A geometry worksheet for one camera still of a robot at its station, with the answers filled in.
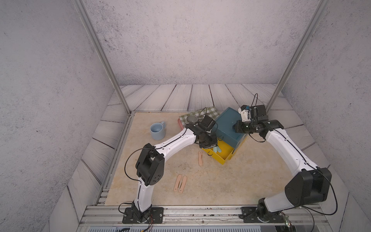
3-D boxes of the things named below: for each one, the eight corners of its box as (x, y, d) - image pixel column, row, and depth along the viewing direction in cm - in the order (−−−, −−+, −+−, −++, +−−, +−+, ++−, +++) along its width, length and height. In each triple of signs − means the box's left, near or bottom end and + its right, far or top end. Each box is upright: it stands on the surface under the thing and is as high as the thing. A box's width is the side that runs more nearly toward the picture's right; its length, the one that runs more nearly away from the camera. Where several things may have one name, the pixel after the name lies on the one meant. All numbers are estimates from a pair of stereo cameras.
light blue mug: (151, 140, 106) (148, 133, 100) (153, 128, 113) (151, 120, 107) (164, 140, 106) (162, 133, 100) (166, 128, 113) (164, 120, 107)
